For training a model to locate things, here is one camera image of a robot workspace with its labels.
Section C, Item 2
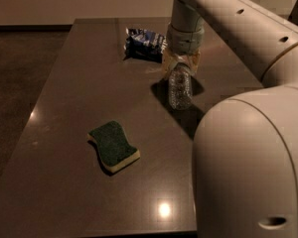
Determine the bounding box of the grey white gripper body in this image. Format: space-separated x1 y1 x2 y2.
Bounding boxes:
166 25 205 56

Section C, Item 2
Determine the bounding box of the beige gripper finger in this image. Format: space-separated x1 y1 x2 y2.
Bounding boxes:
185 50 201 75
162 48 178 80

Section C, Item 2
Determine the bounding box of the clear plastic water bottle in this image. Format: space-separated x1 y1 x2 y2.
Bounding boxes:
168 63 193 110

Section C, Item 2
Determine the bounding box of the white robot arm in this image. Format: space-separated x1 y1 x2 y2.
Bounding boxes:
168 0 298 238

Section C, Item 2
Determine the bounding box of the blue crumpled chip bag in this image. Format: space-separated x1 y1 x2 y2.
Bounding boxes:
124 28 167 63

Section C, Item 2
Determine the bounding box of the green and yellow sponge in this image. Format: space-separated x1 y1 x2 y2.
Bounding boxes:
88 121 140 174

